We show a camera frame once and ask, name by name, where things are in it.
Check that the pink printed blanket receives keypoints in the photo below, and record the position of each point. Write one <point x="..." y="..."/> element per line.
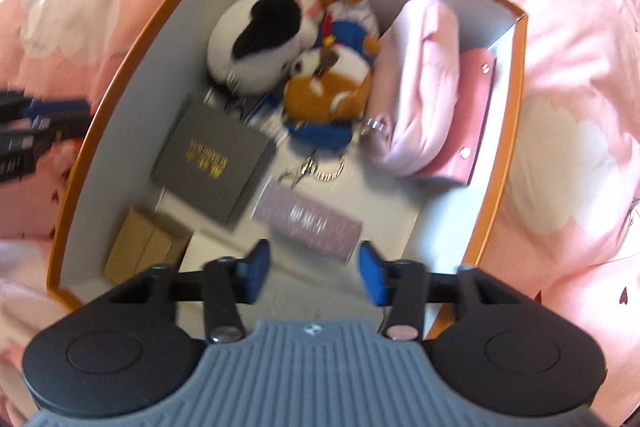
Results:
<point x="575" y="57"/>

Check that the mauve rectangular box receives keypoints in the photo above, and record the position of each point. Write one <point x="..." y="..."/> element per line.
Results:
<point x="310" y="227"/>

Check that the small kraft cardboard box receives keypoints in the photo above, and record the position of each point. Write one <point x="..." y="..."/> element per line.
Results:
<point x="142" y="249"/>

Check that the pink snap wallet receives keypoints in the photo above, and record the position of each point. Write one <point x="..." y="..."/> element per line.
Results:
<point x="472" y="122"/>

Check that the brown and white plush toy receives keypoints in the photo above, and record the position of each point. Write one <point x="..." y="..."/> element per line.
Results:
<point x="325" y="87"/>

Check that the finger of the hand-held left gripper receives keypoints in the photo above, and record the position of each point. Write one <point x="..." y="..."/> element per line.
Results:
<point x="55" y="109"/>

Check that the pink fabric pouch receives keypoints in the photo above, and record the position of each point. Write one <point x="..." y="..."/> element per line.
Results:
<point x="425" y="92"/>

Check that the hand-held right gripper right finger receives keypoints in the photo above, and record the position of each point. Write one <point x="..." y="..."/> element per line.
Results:
<point x="372" y="274"/>

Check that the black and white plush toy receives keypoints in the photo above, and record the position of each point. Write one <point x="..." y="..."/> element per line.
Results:
<point x="260" y="37"/>

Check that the blue fabric item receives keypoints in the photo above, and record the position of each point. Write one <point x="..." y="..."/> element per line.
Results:
<point x="320" y="134"/>

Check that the dark grey gold-print box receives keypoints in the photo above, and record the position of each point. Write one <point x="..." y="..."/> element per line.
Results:
<point x="215" y="157"/>

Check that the blue and white duck plush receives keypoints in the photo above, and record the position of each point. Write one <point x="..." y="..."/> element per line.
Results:
<point x="350" y="24"/>

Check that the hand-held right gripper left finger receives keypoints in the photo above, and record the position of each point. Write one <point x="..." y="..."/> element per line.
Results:
<point x="257" y="269"/>

